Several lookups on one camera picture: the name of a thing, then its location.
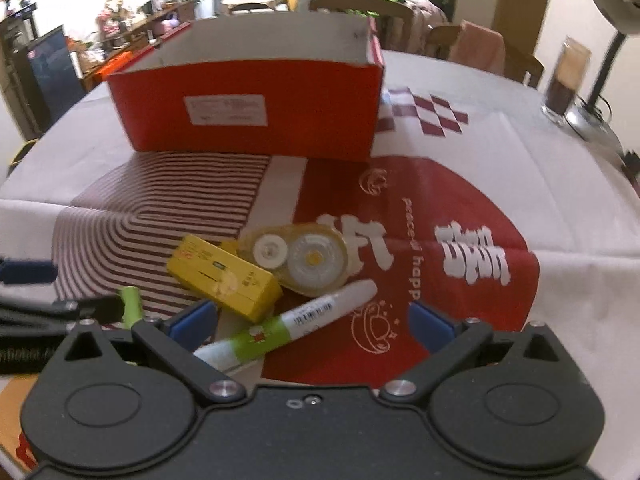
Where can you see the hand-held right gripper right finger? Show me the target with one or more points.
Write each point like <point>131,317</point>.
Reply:
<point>430,327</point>

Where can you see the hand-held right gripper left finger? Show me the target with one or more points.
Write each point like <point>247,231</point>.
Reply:
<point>192,322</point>

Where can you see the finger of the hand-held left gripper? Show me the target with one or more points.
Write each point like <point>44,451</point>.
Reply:
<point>90,309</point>
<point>27,271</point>

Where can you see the light green plastic tube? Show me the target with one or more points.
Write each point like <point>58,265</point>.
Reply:
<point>132,305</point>

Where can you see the green white glue pen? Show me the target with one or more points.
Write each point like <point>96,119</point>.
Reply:
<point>295,317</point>

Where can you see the red cardboard box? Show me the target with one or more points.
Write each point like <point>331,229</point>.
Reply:
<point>300,105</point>

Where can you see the small yellow box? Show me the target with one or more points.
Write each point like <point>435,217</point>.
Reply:
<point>220,275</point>

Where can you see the dark trash bin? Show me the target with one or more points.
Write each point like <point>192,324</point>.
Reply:
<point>22,152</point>

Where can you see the clear correction tape dispenser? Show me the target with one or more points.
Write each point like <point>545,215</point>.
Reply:
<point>305,257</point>

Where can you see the printed red white tablecloth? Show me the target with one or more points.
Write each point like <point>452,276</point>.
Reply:
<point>500,185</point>

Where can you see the black water dispenser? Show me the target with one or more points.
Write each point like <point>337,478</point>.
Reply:
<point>45,70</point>

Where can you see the orange gift box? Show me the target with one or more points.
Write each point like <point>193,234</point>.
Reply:
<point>114,66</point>

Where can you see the black desk lamp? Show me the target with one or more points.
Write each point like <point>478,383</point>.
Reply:
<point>595,110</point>

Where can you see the wooden tv cabinet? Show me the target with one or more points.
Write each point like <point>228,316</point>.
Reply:
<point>145,22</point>

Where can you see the wooden dining chair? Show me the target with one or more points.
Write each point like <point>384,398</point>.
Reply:
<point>525,65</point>
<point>350,5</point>

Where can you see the glass jar with dark contents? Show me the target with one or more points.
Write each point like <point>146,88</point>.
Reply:
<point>565,80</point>

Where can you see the pink cloth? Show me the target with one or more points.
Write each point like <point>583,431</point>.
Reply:
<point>480,47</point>

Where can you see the sofa with piled clothes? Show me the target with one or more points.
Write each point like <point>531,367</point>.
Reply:
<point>425,5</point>

